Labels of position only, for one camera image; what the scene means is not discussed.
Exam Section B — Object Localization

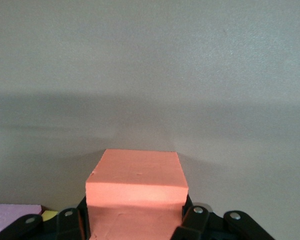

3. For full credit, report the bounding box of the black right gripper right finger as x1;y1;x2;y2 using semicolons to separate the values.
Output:
171;194;276;240

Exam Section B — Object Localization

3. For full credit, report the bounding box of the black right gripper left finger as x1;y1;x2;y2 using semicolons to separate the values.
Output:
0;195;92;240

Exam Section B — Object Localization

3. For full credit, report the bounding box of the yellow foam cube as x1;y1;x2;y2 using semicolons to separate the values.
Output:
41;209;59;223

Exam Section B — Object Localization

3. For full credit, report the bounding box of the pink foam cube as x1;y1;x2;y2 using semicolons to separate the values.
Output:
0;203;43;237

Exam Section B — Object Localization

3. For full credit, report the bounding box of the orange foam cube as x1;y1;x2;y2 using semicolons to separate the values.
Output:
85;148;190;240

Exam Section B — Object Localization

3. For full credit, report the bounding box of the brown table mat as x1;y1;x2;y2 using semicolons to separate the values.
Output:
0;0;300;240

